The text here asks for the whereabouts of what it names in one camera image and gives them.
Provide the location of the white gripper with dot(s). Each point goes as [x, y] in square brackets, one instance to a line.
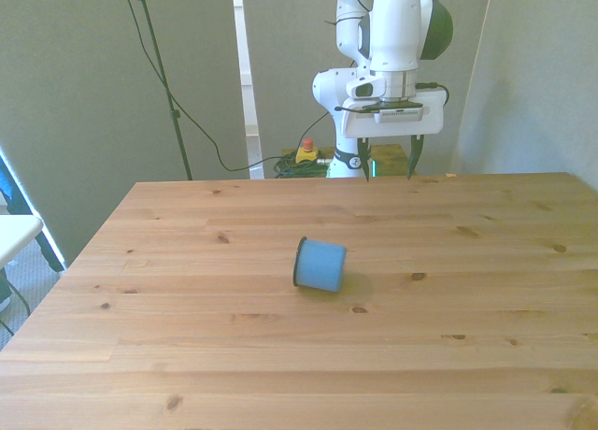
[397, 126]

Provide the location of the blue mug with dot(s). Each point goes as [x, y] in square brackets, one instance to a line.
[320, 267]

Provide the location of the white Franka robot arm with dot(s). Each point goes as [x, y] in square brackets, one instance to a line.
[392, 37]

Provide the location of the yellow emergency stop box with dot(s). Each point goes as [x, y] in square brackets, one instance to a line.
[307, 153]

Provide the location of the white vertical panel strip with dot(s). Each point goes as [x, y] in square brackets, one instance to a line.
[245, 75]

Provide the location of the black tripod stand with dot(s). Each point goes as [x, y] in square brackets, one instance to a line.
[161, 75]

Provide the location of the white side table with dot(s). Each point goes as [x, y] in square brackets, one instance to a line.
[16, 236]

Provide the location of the blue and black frame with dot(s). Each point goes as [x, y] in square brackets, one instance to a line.
[39, 229]

